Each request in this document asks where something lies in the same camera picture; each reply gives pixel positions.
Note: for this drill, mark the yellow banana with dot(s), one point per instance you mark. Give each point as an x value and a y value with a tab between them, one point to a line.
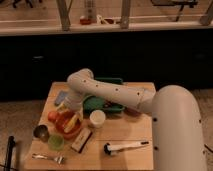
74	120

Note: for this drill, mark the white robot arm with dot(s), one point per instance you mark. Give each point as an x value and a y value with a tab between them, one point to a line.
178	143

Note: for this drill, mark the red bowl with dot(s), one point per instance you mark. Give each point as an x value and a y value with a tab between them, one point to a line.
62	121

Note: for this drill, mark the green dish rack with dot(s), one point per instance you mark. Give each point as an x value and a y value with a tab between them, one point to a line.
92	103

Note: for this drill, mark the white cup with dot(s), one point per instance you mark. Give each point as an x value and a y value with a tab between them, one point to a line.
97	118

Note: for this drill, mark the blue sponge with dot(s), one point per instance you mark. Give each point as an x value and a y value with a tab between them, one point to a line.
60	97

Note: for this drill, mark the wooden block eraser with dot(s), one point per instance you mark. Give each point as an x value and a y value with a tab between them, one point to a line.
81	139

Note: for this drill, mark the orange tomato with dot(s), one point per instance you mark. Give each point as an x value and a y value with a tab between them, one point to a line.
52	116

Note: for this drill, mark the green plastic cup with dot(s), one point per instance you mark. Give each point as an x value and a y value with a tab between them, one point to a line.
56	142

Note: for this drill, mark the metal cup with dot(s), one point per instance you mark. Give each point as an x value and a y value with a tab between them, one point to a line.
41	132

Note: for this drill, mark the silver fork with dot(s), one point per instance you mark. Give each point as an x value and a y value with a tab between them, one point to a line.
58	159

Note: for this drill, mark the black pole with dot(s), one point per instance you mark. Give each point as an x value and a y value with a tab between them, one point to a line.
8	158

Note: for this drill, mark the white handled brush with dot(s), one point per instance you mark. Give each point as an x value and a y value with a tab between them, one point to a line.
114	149

